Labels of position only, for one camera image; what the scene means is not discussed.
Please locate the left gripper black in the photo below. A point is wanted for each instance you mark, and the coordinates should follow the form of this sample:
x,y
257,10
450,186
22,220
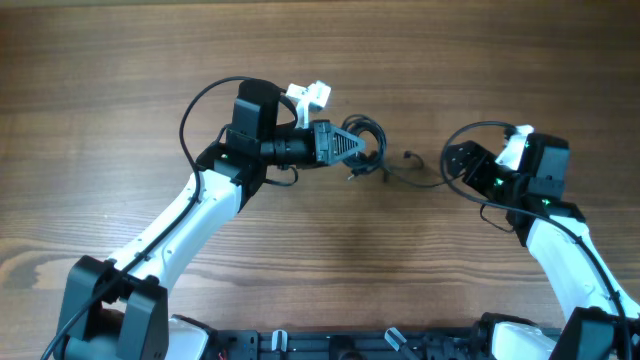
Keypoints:
x,y
323,147

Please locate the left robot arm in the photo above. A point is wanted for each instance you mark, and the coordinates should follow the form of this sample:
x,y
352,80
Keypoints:
x,y
117,308

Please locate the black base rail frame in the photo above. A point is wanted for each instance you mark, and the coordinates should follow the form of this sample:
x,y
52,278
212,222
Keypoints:
x,y
439,343

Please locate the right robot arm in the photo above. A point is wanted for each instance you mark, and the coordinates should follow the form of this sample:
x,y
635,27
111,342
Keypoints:
x,y
527,181

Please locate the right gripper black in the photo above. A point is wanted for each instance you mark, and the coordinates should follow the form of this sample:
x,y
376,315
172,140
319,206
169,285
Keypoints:
x,y
482,170

